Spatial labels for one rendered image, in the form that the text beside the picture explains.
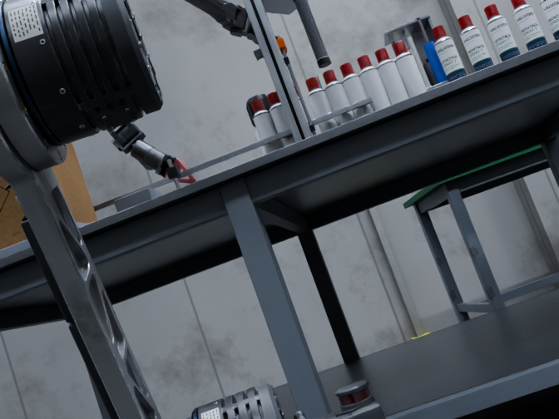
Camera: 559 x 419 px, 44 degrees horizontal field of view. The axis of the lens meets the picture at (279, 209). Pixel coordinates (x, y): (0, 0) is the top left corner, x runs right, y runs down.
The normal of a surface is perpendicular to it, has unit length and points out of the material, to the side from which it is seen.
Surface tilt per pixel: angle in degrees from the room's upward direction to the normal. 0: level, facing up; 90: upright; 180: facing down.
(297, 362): 90
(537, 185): 90
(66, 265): 115
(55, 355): 90
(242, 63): 90
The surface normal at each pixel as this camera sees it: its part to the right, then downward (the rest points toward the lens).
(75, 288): 0.16, 0.27
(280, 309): -0.15, -0.07
